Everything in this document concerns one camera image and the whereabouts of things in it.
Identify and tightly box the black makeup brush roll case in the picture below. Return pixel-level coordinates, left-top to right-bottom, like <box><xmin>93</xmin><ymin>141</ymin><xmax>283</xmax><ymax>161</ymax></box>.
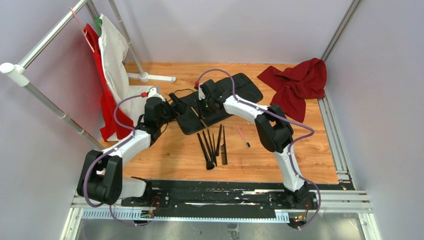
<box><xmin>176</xmin><ymin>73</ymin><xmax>263</xmax><ymax>135</ymax></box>

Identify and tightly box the thin black makeup brush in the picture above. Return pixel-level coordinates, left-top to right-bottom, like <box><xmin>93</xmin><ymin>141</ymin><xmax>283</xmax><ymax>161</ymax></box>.
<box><xmin>202</xmin><ymin>131</ymin><xmax>217</xmax><ymax>166</ymax></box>

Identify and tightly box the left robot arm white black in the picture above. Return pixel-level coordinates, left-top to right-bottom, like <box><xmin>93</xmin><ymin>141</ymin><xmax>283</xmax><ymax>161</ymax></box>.
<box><xmin>77</xmin><ymin>92</ymin><xmax>186</xmax><ymax>208</ymax></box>

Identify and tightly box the white hanging cloth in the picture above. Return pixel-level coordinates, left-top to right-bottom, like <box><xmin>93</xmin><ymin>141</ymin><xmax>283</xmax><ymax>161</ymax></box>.
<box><xmin>98</xmin><ymin>13</ymin><xmax>159</xmax><ymax>128</ymax></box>

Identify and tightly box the pink handle makeup brush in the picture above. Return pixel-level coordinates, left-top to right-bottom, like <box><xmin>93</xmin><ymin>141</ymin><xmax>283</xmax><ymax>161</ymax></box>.
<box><xmin>236</xmin><ymin>125</ymin><xmax>251</xmax><ymax>148</ymax></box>

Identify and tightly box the right corner aluminium post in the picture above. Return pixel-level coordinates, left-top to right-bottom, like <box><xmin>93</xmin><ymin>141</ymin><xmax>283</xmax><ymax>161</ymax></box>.
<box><xmin>321</xmin><ymin>0</ymin><xmax>362</xmax><ymax>62</ymax></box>

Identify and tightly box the aluminium rail frame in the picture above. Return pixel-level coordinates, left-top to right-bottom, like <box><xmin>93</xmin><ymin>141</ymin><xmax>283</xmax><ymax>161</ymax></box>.
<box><xmin>61</xmin><ymin>181</ymin><xmax>381</xmax><ymax>240</ymax></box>

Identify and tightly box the large black powder brush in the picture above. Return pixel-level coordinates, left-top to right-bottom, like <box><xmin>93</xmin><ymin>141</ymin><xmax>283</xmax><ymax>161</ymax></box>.
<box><xmin>197</xmin><ymin>133</ymin><xmax>215</xmax><ymax>170</ymax></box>

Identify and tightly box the pink hanger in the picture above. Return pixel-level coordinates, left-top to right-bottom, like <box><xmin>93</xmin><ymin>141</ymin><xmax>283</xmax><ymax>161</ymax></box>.
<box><xmin>69</xmin><ymin>7</ymin><xmax>95</xmax><ymax>53</ymax></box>

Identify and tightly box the red hanging garment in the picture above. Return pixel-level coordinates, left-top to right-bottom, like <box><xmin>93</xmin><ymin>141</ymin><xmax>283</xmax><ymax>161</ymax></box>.
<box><xmin>83</xmin><ymin>24</ymin><xmax>131</xmax><ymax>142</ymax></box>

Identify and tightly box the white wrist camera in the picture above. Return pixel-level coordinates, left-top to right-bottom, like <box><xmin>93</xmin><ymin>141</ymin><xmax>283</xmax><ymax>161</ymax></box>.
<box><xmin>147</xmin><ymin>86</ymin><xmax>166</xmax><ymax>102</ymax></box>
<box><xmin>198</xmin><ymin>87</ymin><xmax>206</xmax><ymax>101</ymax></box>

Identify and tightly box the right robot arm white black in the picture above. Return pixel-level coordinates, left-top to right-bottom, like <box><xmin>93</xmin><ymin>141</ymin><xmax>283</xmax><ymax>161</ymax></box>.
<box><xmin>194</xmin><ymin>80</ymin><xmax>309</xmax><ymax>209</ymax></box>

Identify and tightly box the black comb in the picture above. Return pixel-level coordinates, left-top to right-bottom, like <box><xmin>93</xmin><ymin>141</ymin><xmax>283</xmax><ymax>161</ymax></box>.
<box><xmin>220</xmin><ymin>126</ymin><xmax>228</xmax><ymax>165</ymax></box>

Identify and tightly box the dark red cloth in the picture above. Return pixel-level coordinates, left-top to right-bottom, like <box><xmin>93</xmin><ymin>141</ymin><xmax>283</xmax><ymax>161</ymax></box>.
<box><xmin>257</xmin><ymin>58</ymin><xmax>327</xmax><ymax>123</ymax></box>

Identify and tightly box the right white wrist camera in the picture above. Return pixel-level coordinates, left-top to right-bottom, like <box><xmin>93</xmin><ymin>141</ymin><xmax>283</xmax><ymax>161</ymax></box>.
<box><xmin>198</xmin><ymin>87</ymin><xmax>206</xmax><ymax>101</ymax></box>

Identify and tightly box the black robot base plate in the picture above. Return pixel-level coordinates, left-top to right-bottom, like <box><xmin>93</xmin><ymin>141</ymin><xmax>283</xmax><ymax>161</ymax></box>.
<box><xmin>117</xmin><ymin>180</ymin><xmax>319</xmax><ymax>220</ymax></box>

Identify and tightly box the silver clothes rack frame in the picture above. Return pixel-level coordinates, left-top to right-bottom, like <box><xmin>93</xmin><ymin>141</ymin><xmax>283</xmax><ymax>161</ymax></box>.
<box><xmin>0</xmin><ymin>0</ymin><xmax>177</xmax><ymax>196</ymax></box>

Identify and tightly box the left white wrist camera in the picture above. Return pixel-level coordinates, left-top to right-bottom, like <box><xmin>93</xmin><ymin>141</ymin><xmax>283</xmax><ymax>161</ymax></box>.
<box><xmin>147</xmin><ymin>86</ymin><xmax>166</xmax><ymax>102</ymax></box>

